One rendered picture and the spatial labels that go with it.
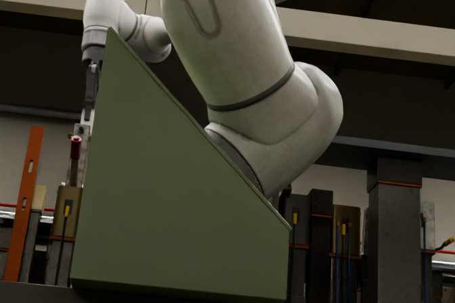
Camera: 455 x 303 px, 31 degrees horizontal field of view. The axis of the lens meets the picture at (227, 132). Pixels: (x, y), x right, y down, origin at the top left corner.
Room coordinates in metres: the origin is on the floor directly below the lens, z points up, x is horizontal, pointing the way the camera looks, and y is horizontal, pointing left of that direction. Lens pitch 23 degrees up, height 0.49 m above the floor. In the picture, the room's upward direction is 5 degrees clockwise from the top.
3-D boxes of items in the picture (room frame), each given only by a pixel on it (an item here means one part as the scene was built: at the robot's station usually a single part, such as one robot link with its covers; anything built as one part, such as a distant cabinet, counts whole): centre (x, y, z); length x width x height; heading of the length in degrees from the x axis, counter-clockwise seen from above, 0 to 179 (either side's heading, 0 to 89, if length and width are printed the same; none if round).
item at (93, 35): (1.94, 0.36, 1.52); 0.09 x 0.09 x 0.06
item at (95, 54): (1.94, 0.36, 1.44); 0.08 x 0.07 x 0.09; 6
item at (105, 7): (1.95, 0.35, 1.63); 0.13 x 0.11 x 0.16; 141
